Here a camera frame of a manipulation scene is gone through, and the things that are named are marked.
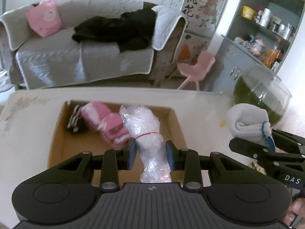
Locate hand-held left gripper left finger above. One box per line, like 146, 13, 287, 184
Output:
49, 139, 137, 192

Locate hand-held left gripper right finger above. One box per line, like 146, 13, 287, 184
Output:
165, 139, 252, 192

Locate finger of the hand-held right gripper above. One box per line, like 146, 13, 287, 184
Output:
271, 129, 305, 152
229, 137, 305, 170

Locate white sock roll blue band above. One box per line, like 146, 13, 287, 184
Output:
226, 103, 277, 152

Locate clear bubble wrap bag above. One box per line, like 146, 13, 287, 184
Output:
119, 104, 172, 184

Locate cardboard box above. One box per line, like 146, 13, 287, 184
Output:
48, 99, 188, 187

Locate white desktop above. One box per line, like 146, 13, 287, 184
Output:
0, 89, 305, 229

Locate person's right hand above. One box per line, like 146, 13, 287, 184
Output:
284, 195, 305, 229

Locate pink white striped sock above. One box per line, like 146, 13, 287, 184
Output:
98, 113, 131, 148
81, 101, 112, 131

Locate glass fish bowl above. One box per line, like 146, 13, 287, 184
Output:
232, 65, 293, 128

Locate black white striped sock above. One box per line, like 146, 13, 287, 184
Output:
66, 104, 84, 134

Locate orange bottle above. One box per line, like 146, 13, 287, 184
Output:
263, 48, 282, 69

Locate grey sofa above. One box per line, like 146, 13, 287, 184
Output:
0, 0, 187, 90

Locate grey shelf cabinet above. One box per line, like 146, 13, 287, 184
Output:
212, 0, 305, 93

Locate pink plastic chair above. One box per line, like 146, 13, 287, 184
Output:
169, 51, 216, 90

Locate steel cups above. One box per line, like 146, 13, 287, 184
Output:
278, 24, 296, 41

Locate grey quilted sofa cover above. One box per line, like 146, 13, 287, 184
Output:
0, 0, 155, 90

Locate silver canister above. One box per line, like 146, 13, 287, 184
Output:
259, 8, 272, 28

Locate black clothing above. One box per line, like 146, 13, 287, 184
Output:
72, 8, 158, 53

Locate white quilted armrest cover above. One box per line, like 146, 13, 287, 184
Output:
151, 5, 186, 51

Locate fridge with floral stickers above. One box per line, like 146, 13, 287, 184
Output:
163, 0, 233, 64

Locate patterned floor mat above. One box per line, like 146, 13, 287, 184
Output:
0, 70, 15, 93

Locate pink cushion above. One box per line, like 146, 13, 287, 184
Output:
26, 0, 63, 38

